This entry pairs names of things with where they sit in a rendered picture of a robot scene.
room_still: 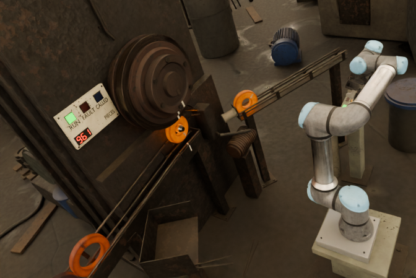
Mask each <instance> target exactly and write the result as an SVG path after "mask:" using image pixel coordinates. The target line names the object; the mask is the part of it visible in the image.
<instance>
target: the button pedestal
mask: <svg viewBox="0 0 416 278"><path fill-rule="evenodd" d="M346 99H347V96H346V97H345V99H344V101H343V103H342V105H341V107H343V105H346V106H347V105H348V104H349V103H350V102H351V98H350V100H349V101H346ZM348 145H349V162H348V164H347V167H346V169H345V172H344V175H343V177H342V179H341V181H344V182H348V183H353V184H356V185H361V186H366V187H367V186H368V182H369V180H370V176H371V173H372V171H373V167H374V166H373V165H367V164H365V148H364V126H363V127H362V128H360V129H359V130H357V131H355V132H353V133H352V134H349V135H348Z"/></svg>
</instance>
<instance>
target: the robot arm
mask: <svg viewBox="0 0 416 278"><path fill-rule="evenodd" d="M382 49H383V44H382V43H380V42H379V41H376V40H370V41H368V42H367V43H366V45H365V48H364V50H363V51H362V52H361V53H360V54H359V55H358V56H356V57H355V58H354V59H353V60H352V61H351V63H350V66H349V67H350V70H351V75H350V76H349V78H348V81H347V83H346V85H345V88H347V89H349V90H348V93H347V94H346V96H347V97H348V98H351V99H352V100H353V101H352V102H350V103H349V104H348V105H347V106H346V107H339V106H332V105H326V104H322V103H315V102H309V103H307V104H306V105H305V106H304V107H303V108H302V110H301V112H300V115H299V119H298V124H299V126H300V127H301V128H305V131H306V136H307V137H308V138H310V142H311V153H312V159H313V170H314V177H313V178H312V179H311V180H310V182H309V183H308V188H307V193H308V197H309V198H310V199H311V200H312V201H314V202H315V203H317V204H320V205H322V206H325V207H328V208H330V209H332V210H334V211H337V212H339V213H341V217H340V220H339V231H340V233H341V235H342V236H343V237H344V238H346V239H348V240H350V241H354V242H364V241H367V240H369V239H370V238H371V237H372V236H373V234H374V226H373V223H372V221H371V219H370V218H369V200H368V196H367V194H366V192H364V190H362V189H361V188H359V187H358V186H353V185H350V186H344V187H342V186H339V185H338V180H337V178H336V177H335V176H334V169H333V159H332V142H331V137H332V136H346V135H349V134H352V133H353V132H355V131H357V130H359V129H360V128H362V127H363V126H364V125H365V124H366V123H367V122H368V120H369V119H370V118H371V115H372V112H371V111H372V109H373V108H374V107H375V105H376V104H377V102H378V100H379V99H380V98H381V96H382V94H383V93H384V91H385V90H386V89H387V87H388V85H389V84H390V83H391V81H392V80H393V78H394V76H395V75H396V74H397V75H399V74H404V73H405V72H406V70H407V65H408V60H407V58H405V57H400V56H380V54H381V51H382ZM371 72H374V74H373V75H372V76H370V74H371ZM365 84H366V85H365ZM364 85H365V86H364ZM363 86H364V87H363Z"/></svg>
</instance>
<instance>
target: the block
mask: <svg viewBox="0 0 416 278"><path fill-rule="evenodd" d="M194 107H195V108H198V109H199V111H192V112H193V114H195V113H200V115H194V117H195V120H196V123H197V125H198V127H199V129H200V130H201V134H202V136H203V138H204V139H208V140H212V141H214V140H216V138H217V137H218V135H216V134H215V133H216V131H217V132H219V133H220V130H219V127H218V125H217V122H216V119H215V116H214V113H213V111H212V108H211V105H210V104H208V103H197V104H196V105H195V106H194Z"/></svg>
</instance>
